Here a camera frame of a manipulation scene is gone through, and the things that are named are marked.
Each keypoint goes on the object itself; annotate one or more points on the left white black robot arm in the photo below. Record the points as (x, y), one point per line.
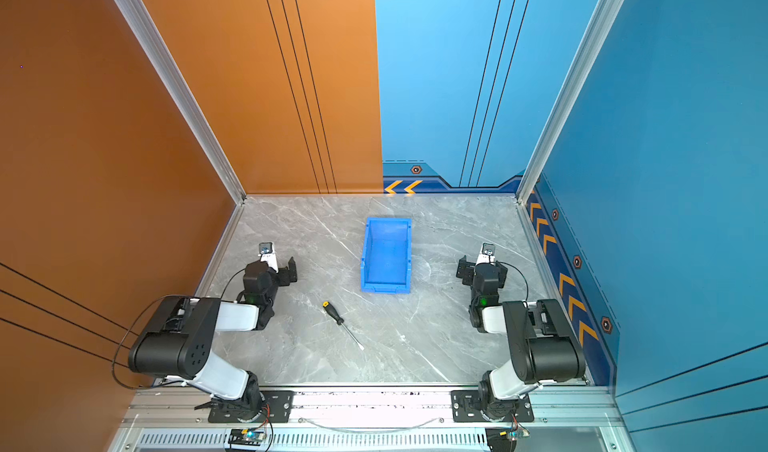
(176, 343)

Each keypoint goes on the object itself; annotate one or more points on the right small circuit board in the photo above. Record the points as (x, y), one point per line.
(515, 433)

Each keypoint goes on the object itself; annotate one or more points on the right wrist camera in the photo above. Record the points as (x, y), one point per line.
(486, 254)

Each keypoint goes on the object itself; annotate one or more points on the aluminium front rail frame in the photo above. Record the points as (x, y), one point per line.
(378, 418)

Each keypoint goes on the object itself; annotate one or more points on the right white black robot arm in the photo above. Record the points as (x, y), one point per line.
(541, 342)

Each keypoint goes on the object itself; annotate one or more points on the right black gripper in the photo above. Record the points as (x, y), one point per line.
(468, 267)

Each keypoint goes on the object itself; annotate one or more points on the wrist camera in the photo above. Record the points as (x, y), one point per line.
(268, 255)
(486, 254)

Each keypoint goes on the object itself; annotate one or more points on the black yellow handled screwdriver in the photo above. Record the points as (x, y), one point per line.
(332, 312)

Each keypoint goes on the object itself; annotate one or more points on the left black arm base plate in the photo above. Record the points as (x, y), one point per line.
(274, 406)

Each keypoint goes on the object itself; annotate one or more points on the blue plastic bin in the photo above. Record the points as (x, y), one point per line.
(386, 262)

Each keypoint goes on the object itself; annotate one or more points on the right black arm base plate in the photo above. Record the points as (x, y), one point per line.
(468, 406)

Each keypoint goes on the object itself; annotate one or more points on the right aluminium corner post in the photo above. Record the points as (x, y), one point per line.
(594, 37)

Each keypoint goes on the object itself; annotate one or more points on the green circuit board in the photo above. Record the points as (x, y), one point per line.
(247, 439)

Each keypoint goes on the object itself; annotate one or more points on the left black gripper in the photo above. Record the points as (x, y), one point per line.
(284, 279)

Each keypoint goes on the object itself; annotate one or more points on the aluminium corner post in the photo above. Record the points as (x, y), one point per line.
(154, 47)
(594, 37)

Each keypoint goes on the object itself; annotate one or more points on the left aluminium corner post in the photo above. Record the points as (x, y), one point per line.
(154, 47)

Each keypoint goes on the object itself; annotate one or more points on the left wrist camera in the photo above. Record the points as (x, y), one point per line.
(268, 255)

